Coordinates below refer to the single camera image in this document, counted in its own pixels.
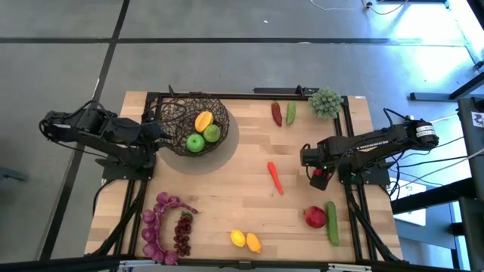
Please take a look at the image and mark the black diagonal support bar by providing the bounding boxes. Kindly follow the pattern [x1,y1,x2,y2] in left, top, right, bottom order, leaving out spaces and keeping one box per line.
[391,177,477,215]

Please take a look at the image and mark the grey chair foot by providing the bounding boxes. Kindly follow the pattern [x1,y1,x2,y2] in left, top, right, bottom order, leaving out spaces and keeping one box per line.
[0,165,29,183]

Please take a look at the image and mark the green chili pepper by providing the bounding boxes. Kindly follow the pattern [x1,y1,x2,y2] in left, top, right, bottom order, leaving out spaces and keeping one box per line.
[285,100,297,126]

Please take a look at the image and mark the light green pear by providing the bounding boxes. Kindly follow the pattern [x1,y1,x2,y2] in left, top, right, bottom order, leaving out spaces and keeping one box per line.
[203,123,222,144]

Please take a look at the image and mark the red pomegranate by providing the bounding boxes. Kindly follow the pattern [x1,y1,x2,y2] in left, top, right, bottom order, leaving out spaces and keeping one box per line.
[302,206,328,230]

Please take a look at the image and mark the orange carrot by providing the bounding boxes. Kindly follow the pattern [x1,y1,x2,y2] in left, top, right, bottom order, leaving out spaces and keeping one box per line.
[267,162,284,196]

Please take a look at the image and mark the black wire basket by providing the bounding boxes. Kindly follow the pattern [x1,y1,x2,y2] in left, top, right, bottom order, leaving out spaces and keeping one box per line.
[153,92,231,158]

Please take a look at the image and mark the grey round mat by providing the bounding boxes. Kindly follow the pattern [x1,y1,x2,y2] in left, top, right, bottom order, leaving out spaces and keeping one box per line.
[157,109,240,176]

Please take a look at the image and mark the black floor beam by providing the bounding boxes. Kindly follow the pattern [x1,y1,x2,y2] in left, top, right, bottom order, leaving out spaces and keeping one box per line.
[410,71,484,102]

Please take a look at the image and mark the yellow lemon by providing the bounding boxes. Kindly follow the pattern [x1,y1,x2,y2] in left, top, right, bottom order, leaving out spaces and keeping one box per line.
[230,229,247,249]

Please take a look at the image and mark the dark red grape bunch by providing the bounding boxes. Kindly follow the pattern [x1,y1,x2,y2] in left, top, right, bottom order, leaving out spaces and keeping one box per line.
[172,210,194,258]

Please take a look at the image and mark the dark red chili pepper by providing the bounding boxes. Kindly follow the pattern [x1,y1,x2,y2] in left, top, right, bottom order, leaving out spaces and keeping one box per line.
[271,100,284,128]

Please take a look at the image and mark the black aluminium table frame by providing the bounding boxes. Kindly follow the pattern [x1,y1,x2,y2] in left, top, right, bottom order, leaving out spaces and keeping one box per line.
[0,90,484,272]

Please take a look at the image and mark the green apple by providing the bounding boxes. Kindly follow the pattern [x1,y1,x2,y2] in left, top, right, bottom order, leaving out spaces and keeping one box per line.
[185,133,206,154]

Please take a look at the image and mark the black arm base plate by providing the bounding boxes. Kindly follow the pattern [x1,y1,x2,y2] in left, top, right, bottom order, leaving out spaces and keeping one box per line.
[101,153,156,181]
[337,156,391,186]

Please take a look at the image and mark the grey cabinet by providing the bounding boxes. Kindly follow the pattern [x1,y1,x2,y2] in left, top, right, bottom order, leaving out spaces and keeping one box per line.
[456,96,484,272]

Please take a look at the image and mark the white floor sheet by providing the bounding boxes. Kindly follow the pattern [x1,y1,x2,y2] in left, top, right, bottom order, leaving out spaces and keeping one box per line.
[392,177,428,227]

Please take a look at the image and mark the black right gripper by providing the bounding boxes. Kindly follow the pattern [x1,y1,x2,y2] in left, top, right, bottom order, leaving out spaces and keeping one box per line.
[300,138,340,192]

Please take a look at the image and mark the silver aluminium bracket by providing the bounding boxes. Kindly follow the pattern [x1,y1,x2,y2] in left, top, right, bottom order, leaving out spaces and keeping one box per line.
[119,259,162,271]
[327,263,374,272]

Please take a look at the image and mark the orange lemon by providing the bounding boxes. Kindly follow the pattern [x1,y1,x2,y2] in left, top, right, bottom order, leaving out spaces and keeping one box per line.
[245,232,262,255]

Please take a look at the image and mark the green cucumber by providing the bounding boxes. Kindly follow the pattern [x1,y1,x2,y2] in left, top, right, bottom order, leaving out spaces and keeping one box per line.
[324,200,340,247]

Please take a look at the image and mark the black rear mount bar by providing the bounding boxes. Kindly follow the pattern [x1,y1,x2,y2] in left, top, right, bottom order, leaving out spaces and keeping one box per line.
[253,85,321,95]

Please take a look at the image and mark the yellow orange mango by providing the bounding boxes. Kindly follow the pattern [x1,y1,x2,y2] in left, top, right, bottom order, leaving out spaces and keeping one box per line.
[194,110,215,133]

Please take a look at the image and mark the purple onion braid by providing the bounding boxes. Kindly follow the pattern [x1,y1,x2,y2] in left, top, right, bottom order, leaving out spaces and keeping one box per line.
[141,191,200,266]

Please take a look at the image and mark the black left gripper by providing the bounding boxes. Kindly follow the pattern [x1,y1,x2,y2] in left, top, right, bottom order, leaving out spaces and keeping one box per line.
[140,120,173,149]

